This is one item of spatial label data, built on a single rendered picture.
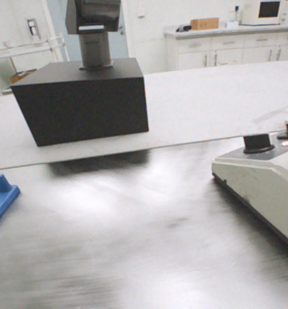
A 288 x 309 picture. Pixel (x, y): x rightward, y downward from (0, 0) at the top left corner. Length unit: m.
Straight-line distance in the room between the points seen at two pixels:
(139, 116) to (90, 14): 0.18
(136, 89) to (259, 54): 2.67
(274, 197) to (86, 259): 0.18
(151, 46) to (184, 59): 0.66
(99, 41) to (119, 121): 0.15
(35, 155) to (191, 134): 0.27
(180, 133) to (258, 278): 0.24
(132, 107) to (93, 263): 0.24
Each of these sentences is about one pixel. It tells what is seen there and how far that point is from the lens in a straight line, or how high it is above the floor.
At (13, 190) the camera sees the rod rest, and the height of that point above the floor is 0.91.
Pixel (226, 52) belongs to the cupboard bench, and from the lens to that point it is 2.72.
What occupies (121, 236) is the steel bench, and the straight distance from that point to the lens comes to 0.21.
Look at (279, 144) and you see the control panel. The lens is 0.25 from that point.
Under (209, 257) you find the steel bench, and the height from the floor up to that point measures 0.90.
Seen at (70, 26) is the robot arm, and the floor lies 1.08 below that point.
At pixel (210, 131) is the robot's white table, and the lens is 0.36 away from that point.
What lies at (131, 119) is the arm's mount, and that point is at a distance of 0.35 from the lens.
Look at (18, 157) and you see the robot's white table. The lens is 0.40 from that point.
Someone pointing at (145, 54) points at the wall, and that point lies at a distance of 3.04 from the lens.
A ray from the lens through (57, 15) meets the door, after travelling 3.09.
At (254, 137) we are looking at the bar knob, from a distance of 0.24.
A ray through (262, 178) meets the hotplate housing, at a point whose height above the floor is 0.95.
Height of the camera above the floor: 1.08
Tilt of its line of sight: 35 degrees down
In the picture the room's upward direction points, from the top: 7 degrees counter-clockwise
